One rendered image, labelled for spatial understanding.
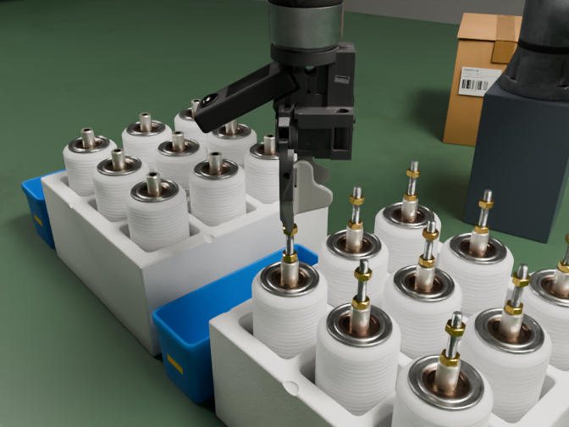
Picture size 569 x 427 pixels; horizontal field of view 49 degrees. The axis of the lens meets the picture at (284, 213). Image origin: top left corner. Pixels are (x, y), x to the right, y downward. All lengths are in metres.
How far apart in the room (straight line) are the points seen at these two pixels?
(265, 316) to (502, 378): 0.28
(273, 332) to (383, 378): 0.15
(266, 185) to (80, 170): 0.33
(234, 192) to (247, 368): 0.34
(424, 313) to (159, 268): 0.42
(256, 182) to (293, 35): 0.53
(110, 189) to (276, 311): 0.43
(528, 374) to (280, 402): 0.28
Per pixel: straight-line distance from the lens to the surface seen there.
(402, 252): 0.91
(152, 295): 0.99
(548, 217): 1.40
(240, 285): 1.04
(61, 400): 1.04
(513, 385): 0.74
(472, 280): 0.85
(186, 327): 1.02
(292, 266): 0.76
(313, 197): 0.69
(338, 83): 0.65
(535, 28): 1.31
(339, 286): 0.84
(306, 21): 0.61
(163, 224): 0.98
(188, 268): 1.01
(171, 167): 1.12
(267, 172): 1.09
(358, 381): 0.71
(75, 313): 1.19
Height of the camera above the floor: 0.72
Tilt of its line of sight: 30 degrees down
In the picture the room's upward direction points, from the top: straight up
